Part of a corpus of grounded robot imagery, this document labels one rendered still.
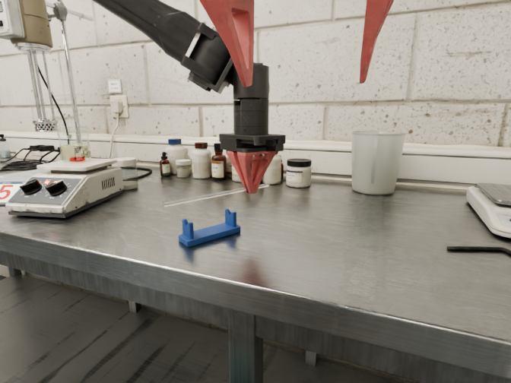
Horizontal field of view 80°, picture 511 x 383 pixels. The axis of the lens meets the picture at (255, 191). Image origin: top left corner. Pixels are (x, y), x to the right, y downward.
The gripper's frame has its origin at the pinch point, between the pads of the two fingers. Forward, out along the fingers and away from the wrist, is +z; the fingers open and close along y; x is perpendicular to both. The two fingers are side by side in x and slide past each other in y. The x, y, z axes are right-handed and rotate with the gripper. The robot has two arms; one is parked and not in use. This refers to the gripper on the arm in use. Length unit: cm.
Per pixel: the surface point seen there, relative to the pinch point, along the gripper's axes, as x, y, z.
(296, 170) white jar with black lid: -27.5, 14.8, 1.9
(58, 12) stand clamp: 12, 82, -44
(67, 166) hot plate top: 22.0, 33.5, -1.9
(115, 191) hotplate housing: 12.8, 35.6, 5.1
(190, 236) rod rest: 12.1, -0.3, 5.6
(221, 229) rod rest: 6.1, 0.2, 6.0
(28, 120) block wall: 20, 142, -11
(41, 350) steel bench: 32, 86, 73
